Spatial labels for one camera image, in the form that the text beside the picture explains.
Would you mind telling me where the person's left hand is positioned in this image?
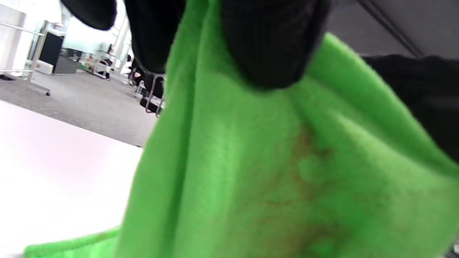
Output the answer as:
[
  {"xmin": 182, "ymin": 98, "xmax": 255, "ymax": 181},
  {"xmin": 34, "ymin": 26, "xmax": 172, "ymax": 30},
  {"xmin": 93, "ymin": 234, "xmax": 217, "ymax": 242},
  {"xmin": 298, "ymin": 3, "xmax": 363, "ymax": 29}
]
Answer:
[{"xmin": 61, "ymin": 0, "xmax": 332, "ymax": 90}]

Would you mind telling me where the person's right hand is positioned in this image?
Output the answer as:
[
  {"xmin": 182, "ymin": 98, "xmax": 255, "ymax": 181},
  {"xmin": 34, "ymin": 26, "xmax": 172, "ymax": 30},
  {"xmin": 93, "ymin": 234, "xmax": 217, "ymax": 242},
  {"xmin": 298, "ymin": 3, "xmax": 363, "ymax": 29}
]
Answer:
[{"xmin": 362, "ymin": 54, "xmax": 459, "ymax": 162}]

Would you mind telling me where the green towel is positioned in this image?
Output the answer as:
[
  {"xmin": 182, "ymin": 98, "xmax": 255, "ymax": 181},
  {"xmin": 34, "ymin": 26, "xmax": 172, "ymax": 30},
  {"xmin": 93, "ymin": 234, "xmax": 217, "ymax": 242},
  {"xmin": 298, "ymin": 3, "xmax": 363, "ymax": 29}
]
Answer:
[{"xmin": 23, "ymin": 0, "xmax": 459, "ymax": 258}]

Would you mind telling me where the black office chair chrome base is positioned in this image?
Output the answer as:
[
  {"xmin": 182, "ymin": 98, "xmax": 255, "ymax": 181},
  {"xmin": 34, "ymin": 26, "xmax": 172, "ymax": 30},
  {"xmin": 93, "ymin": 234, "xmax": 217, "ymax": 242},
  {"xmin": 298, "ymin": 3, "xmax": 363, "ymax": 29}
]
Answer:
[{"xmin": 127, "ymin": 54, "xmax": 167, "ymax": 118}]

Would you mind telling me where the white wheeled metal frame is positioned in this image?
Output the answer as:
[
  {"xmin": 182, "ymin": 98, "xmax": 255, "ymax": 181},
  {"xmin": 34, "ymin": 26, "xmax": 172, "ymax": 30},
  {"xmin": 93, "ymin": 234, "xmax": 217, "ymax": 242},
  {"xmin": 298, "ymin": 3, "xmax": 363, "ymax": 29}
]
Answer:
[{"xmin": 0, "ymin": 21, "xmax": 51, "ymax": 96}]

